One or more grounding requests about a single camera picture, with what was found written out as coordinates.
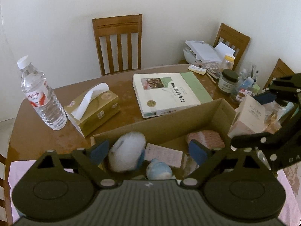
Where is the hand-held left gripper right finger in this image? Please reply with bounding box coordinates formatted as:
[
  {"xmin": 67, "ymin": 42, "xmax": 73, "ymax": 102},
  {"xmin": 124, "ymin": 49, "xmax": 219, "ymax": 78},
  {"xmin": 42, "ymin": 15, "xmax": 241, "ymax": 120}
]
[{"xmin": 181, "ymin": 139, "xmax": 271, "ymax": 189}]

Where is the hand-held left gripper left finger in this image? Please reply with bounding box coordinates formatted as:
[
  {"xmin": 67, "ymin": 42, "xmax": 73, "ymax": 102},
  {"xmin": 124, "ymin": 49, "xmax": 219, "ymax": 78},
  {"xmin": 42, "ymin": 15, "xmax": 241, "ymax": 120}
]
[{"xmin": 35, "ymin": 140, "xmax": 117, "ymax": 189}]

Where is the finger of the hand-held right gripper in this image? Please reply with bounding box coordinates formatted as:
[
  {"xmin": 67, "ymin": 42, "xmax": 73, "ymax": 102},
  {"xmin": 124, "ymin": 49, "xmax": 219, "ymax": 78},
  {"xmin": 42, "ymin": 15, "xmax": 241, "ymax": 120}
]
[
  {"xmin": 231, "ymin": 132, "xmax": 283, "ymax": 149},
  {"xmin": 253, "ymin": 73, "xmax": 301, "ymax": 105}
]

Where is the pink knitted sock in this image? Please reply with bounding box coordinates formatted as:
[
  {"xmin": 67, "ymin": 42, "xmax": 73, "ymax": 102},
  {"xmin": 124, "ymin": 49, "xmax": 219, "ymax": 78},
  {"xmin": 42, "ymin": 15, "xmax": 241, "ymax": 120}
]
[{"xmin": 185, "ymin": 130, "xmax": 225, "ymax": 156}]

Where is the small cream box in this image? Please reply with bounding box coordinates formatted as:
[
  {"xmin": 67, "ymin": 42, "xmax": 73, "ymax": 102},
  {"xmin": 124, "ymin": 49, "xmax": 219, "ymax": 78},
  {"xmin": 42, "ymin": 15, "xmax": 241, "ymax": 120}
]
[{"xmin": 228, "ymin": 95, "xmax": 267, "ymax": 139}]

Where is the white sock with blue stripe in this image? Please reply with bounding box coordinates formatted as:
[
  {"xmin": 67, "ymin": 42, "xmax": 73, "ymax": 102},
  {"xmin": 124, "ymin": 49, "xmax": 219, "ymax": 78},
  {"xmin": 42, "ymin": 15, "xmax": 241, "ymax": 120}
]
[{"xmin": 108, "ymin": 132, "xmax": 147, "ymax": 172}]

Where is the brown cardboard box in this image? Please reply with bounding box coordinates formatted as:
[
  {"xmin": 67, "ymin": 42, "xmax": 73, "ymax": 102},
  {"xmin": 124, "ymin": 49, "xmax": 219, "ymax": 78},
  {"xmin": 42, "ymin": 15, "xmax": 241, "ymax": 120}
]
[{"xmin": 90, "ymin": 98, "xmax": 238, "ymax": 179}]

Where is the blue piggy bank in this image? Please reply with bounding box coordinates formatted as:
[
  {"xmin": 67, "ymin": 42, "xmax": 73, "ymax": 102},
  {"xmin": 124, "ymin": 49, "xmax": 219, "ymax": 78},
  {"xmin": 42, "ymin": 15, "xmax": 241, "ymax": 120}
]
[{"xmin": 146, "ymin": 158, "xmax": 173, "ymax": 180}]

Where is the clear pen holder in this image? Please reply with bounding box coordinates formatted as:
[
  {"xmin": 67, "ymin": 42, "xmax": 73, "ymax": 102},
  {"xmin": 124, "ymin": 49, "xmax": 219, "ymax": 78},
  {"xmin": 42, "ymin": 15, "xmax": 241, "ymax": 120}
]
[{"xmin": 239, "ymin": 62, "xmax": 260, "ymax": 93}]

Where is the wooden slatted chair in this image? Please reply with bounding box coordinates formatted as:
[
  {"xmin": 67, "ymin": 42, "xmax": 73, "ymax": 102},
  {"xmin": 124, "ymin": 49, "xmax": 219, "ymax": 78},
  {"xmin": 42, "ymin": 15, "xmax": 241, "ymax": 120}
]
[
  {"xmin": 0, "ymin": 154, "xmax": 13, "ymax": 225},
  {"xmin": 263, "ymin": 58, "xmax": 295, "ymax": 90},
  {"xmin": 92, "ymin": 14, "xmax": 143, "ymax": 76},
  {"xmin": 213, "ymin": 23, "xmax": 251, "ymax": 70}
]

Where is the gold tissue box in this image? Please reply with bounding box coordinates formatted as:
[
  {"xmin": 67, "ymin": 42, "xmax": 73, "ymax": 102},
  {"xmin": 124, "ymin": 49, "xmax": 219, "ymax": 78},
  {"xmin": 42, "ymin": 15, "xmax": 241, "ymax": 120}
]
[{"xmin": 64, "ymin": 82, "xmax": 121, "ymax": 137}]

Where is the dark lid labelled jar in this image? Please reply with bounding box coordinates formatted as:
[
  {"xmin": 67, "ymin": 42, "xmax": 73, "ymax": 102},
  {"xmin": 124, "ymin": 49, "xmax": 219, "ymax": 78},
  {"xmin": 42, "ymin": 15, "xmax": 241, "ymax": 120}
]
[{"xmin": 217, "ymin": 69, "xmax": 239, "ymax": 95}]

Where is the yellow lid jar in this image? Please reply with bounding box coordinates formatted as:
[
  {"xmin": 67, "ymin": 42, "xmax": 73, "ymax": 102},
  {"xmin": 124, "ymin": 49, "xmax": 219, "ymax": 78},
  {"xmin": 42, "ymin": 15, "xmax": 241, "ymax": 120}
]
[{"xmin": 221, "ymin": 54, "xmax": 236, "ymax": 71}]

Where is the wooden pencil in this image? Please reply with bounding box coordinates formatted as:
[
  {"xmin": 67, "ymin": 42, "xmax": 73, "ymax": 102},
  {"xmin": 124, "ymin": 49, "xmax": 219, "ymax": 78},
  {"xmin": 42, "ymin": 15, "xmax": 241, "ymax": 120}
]
[{"xmin": 206, "ymin": 71, "xmax": 218, "ymax": 84}]

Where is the white green book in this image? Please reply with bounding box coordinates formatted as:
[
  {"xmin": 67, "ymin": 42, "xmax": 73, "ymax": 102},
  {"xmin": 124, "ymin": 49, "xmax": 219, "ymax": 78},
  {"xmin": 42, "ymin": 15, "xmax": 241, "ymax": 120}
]
[{"xmin": 132, "ymin": 72, "xmax": 213, "ymax": 119}]

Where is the small white packet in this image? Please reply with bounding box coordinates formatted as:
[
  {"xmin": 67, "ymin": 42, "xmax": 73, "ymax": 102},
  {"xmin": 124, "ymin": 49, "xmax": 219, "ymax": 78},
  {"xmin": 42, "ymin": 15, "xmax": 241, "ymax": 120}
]
[{"xmin": 188, "ymin": 64, "xmax": 207, "ymax": 75}]

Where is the stack of white papers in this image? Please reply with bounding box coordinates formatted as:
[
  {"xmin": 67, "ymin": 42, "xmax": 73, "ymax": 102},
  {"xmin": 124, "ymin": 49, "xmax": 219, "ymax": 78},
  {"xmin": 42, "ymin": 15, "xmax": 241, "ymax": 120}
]
[{"xmin": 183, "ymin": 40, "xmax": 236, "ymax": 63}]

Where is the plastic water bottle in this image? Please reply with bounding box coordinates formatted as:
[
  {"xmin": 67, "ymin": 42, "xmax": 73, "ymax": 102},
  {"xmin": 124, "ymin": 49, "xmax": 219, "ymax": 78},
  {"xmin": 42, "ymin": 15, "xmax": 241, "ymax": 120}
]
[{"xmin": 17, "ymin": 55, "xmax": 67, "ymax": 131}]

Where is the pink tablecloth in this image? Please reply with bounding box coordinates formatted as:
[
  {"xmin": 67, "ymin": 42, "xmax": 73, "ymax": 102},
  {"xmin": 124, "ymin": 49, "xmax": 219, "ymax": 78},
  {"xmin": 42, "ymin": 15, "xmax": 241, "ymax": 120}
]
[{"xmin": 8, "ymin": 160, "xmax": 301, "ymax": 224}]

